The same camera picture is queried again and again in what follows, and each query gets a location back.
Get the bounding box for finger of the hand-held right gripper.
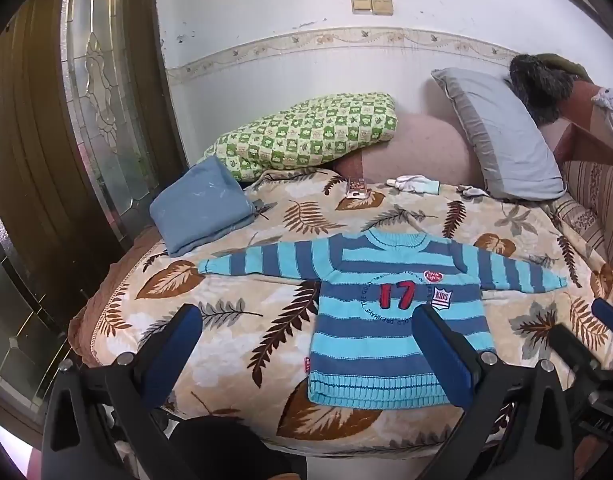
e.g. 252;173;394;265
591;298;613;339
549;322;605;379

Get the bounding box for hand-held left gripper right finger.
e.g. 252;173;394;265
415;304;575;480

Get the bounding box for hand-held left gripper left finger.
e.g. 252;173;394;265
40;304;203;480

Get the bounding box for blue striped knit sweater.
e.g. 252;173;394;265
197;230;570;407

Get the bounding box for leaf print blanket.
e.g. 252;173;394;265
69;167;613;456

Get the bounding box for striped floral mattress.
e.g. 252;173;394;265
551;160;613;271

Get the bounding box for folded blue cloth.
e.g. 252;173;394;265
149;156;260;257

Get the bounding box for glass pane door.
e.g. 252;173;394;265
0;220;74;411

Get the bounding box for white and green gloves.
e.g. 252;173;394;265
387;175;441;196

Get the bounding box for pink wooden headboard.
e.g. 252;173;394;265
539;80;613;166

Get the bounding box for pink cushion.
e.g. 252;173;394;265
334;112;483;188

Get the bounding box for grey pillow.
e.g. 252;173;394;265
431;67;568;202

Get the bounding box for pale crumpled cloth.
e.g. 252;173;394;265
591;87;613;143

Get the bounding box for dark furry hood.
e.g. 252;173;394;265
509;53;577;126

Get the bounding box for olive green jacket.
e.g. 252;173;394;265
537;52;595;83

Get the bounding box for green checked pillow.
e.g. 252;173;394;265
195;92;400;183

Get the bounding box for brown wooden door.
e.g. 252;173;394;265
0;0;187;261

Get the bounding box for decorative glass door panel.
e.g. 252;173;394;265
61;0;160;246

